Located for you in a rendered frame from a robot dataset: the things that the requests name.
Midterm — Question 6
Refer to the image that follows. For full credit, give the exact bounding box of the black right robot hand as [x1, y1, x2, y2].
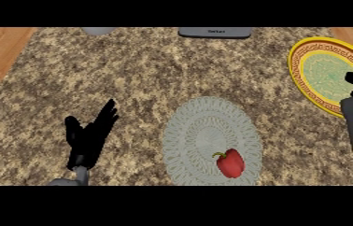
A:
[343, 71, 353, 97]

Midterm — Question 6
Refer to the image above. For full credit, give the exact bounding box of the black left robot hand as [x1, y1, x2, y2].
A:
[64, 98, 120, 172]

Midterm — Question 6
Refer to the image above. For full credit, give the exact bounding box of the yellow rimmed patterned plate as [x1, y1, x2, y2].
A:
[287, 36, 353, 120]

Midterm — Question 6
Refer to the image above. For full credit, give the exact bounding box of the pale round lace placemat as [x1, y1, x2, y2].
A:
[161, 96, 265, 187]

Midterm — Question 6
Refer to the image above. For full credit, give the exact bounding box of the red bell pepper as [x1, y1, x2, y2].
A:
[212, 148, 247, 179]

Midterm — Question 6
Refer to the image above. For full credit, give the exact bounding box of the dark grey flat appliance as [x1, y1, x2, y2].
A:
[178, 27, 254, 39]

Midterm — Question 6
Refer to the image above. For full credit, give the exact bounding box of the pale grey round object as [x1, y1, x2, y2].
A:
[82, 27, 117, 36]

